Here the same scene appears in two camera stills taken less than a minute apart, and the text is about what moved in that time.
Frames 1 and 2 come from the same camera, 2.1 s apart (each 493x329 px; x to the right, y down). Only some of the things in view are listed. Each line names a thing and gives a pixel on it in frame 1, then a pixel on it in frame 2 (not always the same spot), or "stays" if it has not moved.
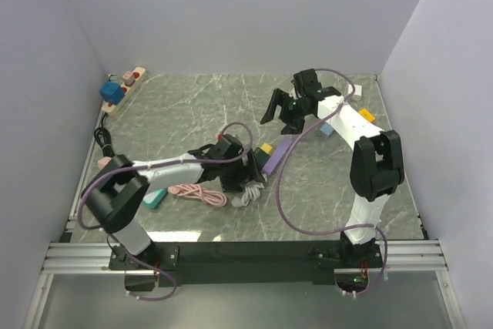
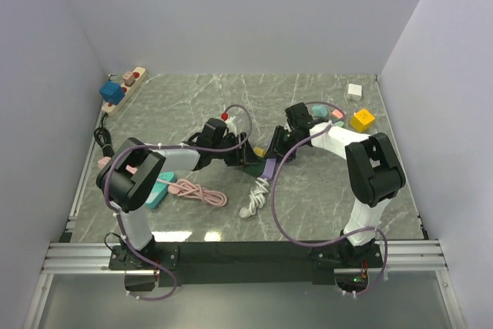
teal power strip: (152, 199) stays
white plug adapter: (357, 93) stays
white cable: (252, 193) to (257, 198)
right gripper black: (283, 99) to (276, 144)
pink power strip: (197, 192) stays
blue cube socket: (112, 92) stays
